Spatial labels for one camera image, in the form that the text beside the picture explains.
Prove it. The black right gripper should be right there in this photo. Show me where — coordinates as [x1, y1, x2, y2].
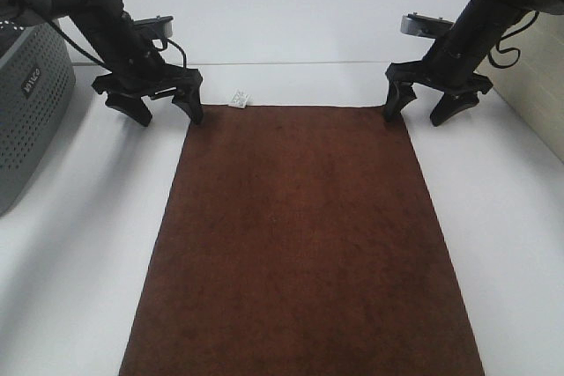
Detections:
[383, 43, 493, 127]

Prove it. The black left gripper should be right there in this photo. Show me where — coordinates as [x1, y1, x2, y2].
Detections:
[93, 48, 204, 127]

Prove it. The brown towel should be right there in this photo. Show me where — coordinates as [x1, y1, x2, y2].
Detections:
[120, 106, 483, 375]

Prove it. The black robot arm, left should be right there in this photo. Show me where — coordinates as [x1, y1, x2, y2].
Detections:
[1, 0, 204, 126]

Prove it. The black robot arm, right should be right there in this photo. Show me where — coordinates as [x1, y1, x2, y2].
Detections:
[383, 0, 563, 126]

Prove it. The beige storage box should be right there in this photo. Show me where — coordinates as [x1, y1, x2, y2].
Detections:
[479, 13, 563, 159]

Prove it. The grey perforated plastic basket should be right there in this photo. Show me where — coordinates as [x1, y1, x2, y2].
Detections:
[1, 20, 76, 213]

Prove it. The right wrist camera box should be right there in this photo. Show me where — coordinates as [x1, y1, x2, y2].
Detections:
[400, 12, 454, 39]

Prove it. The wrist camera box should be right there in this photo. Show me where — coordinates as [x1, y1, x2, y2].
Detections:
[133, 16, 174, 40]
[400, 12, 454, 39]

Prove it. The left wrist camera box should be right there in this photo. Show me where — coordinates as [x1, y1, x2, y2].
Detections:
[133, 16, 174, 40]

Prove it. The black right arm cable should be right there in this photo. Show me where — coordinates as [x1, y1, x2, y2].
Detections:
[487, 10, 540, 71]

